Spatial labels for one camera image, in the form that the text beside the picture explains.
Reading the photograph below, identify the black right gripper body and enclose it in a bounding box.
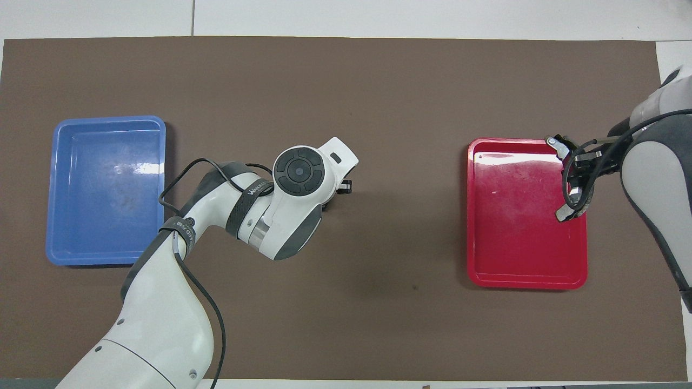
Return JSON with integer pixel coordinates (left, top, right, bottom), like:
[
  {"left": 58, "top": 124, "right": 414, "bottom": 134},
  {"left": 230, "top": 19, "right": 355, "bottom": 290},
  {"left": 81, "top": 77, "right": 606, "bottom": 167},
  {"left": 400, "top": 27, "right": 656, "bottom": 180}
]
[{"left": 592, "top": 136, "right": 623, "bottom": 177}]

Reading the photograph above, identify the brown table mat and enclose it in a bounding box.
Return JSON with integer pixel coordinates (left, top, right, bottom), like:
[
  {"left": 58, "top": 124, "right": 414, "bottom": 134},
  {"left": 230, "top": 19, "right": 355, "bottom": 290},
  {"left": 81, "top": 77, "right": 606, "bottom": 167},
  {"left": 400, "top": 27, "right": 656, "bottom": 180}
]
[{"left": 0, "top": 37, "right": 688, "bottom": 381}]

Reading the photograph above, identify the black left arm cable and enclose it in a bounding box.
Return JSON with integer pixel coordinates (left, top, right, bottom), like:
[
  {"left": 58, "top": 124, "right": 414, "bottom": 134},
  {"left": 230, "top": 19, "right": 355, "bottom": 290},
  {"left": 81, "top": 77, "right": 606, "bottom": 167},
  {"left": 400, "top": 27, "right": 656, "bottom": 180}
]
[{"left": 158, "top": 158, "right": 274, "bottom": 389}]

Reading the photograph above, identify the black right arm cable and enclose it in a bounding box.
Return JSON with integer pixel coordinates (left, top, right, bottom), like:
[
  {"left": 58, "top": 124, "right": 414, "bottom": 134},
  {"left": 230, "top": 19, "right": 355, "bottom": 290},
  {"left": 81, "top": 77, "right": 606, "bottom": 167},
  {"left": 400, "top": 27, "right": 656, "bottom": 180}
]
[{"left": 561, "top": 108, "right": 692, "bottom": 212}]

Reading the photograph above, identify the red plastic tray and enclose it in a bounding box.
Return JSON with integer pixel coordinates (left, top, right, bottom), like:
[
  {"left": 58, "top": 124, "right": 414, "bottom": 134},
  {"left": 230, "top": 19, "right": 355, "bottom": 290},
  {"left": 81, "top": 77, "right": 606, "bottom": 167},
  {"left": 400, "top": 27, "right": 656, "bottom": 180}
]
[{"left": 467, "top": 138, "right": 588, "bottom": 290}]

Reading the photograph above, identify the blue plastic tray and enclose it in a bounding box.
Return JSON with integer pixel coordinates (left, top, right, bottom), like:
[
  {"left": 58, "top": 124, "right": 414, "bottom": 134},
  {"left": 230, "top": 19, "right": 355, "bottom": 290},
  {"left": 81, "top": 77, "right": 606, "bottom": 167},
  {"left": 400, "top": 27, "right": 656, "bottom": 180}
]
[{"left": 45, "top": 115, "right": 167, "bottom": 266}]

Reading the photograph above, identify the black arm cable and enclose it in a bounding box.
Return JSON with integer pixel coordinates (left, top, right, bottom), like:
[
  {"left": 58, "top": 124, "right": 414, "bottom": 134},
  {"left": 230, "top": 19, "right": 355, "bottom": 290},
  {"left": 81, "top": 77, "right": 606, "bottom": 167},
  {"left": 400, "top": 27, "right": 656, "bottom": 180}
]
[
  {"left": 158, "top": 158, "right": 274, "bottom": 389},
  {"left": 561, "top": 108, "right": 692, "bottom": 212}
]

